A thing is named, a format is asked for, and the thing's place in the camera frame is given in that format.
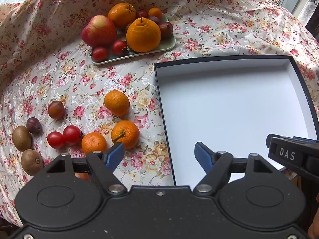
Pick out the large knobbed orange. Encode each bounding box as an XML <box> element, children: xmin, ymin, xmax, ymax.
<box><xmin>126</xmin><ymin>17</ymin><xmax>161</xmax><ymax>53</ymax></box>

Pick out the pale green tray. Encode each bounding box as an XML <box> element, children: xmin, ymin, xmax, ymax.
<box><xmin>90</xmin><ymin>12</ymin><xmax>176</xmax><ymax>65</ymax></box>

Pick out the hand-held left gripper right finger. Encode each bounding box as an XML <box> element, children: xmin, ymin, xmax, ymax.
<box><xmin>193</xmin><ymin>142</ymin><xmax>274</xmax><ymax>197</ymax></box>

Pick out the floral tablecloth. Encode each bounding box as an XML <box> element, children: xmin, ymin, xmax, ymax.
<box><xmin>0</xmin><ymin>0</ymin><xmax>319</xmax><ymax>229</ymax></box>

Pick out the brown kiwi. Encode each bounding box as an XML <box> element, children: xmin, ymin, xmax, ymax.
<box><xmin>21</xmin><ymin>149</ymin><xmax>44</xmax><ymax>176</ymax></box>
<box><xmin>12</xmin><ymin>125</ymin><xmax>32</xmax><ymax>152</ymax></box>

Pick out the reddish fruit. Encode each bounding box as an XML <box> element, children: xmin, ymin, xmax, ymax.
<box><xmin>74</xmin><ymin>172</ymin><xmax>91</xmax><ymax>182</ymax></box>

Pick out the round orange with stem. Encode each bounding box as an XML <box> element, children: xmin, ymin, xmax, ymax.
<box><xmin>108</xmin><ymin>2</ymin><xmax>136</xmax><ymax>30</ymax></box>

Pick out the white lace curtain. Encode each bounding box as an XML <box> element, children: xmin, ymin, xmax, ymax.
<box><xmin>298</xmin><ymin>0</ymin><xmax>319</xmax><ymax>30</ymax></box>

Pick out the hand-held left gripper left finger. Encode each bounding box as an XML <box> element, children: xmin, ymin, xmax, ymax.
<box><xmin>44</xmin><ymin>142</ymin><xmax>127</xmax><ymax>196</ymax></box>

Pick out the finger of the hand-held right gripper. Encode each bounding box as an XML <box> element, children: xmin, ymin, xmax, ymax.
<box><xmin>281</xmin><ymin>135</ymin><xmax>319</xmax><ymax>144</ymax></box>

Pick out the cherry tomato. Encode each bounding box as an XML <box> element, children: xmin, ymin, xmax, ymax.
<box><xmin>111</xmin><ymin>40</ymin><xmax>128</xmax><ymax>56</ymax></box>
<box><xmin>47</xmin><ymin>131</ymin><xmax>65</xmax><ymax>149</ymax></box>
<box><xmin>92</xmin><ymin>47</ymin><xmax>109</xmax><ymax>62</ymax></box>
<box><xmin>62</xmin><ymin>125</ymin><xmax>82</xmax><ymax>145</ymax></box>

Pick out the small mandarin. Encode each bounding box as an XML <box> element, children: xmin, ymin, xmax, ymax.
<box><xmin>148</xmin><ymin>7</ymin><xmax>163</xmax><ymax>19</ymax></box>

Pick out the red apple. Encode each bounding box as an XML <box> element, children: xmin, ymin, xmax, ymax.
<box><xmin>81</xmin><ymin>15</ymin><xmax>117</xmax><ymax>47</ymax></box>

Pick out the dark red passion fruit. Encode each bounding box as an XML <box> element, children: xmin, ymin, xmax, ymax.
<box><xmin>158</xmin><ymin>22</ymin><xmax>173</xmax><ymax>39</ymax></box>

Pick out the white box with dark rim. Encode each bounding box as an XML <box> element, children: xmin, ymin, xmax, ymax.
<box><xmin>153</xmin><ymin>55</ymin><xmax>319</xmax><ymax>187</ymax></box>

